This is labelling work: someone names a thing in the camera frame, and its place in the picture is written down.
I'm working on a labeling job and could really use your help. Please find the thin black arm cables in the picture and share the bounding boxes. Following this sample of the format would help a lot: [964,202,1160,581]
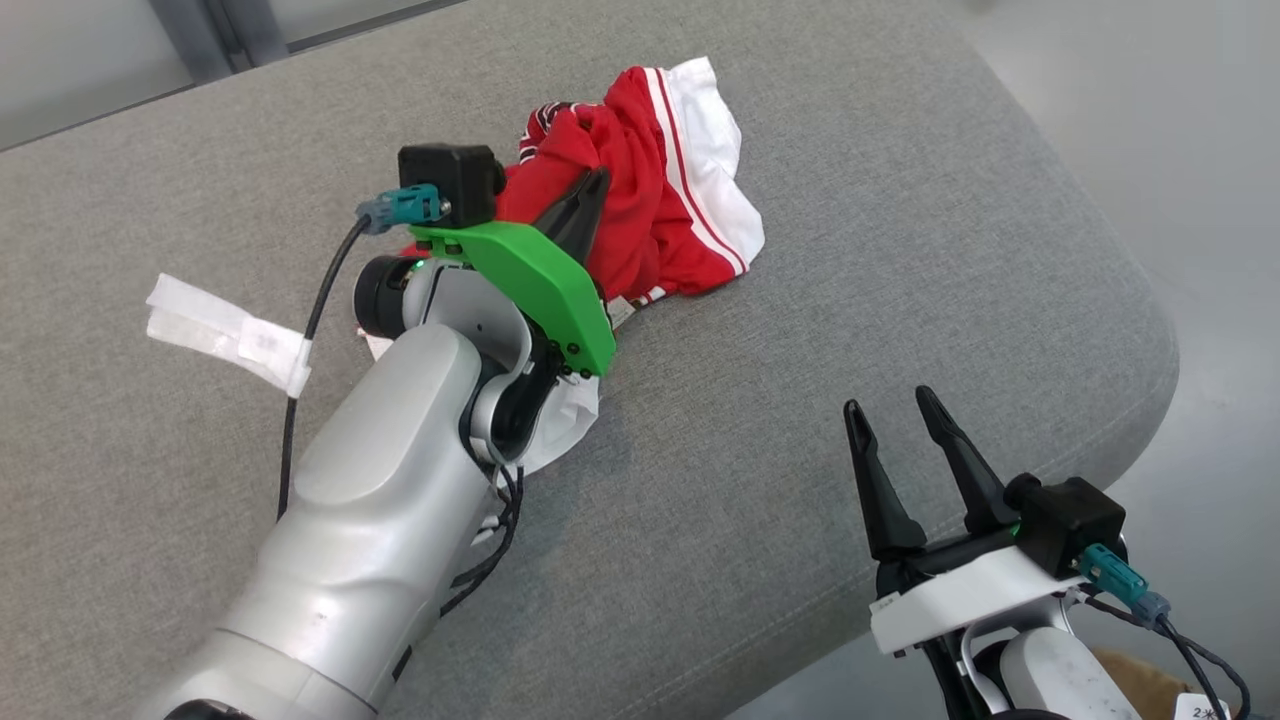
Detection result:
[438,455,528,619]

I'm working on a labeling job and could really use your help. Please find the red shorts with white panels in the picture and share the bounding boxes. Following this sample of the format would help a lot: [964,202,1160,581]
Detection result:
[505,57,767,477]

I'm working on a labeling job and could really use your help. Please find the grey metal partition post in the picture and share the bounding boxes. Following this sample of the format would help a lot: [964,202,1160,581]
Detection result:
[205,0,293,67]
[148,0,238,83]

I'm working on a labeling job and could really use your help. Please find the brown cardboard box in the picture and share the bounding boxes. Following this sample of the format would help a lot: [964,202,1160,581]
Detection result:
[1090,648,1201,720]

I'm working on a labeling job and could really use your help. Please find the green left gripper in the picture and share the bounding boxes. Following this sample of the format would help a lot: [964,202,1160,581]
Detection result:
[408,167,618,379]

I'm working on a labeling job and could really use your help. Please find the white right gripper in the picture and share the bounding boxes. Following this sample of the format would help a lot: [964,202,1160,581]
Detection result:
[843,386,1091,657]

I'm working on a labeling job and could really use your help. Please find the white tape label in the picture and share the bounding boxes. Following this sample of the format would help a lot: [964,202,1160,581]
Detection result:
[145,273,313,399]

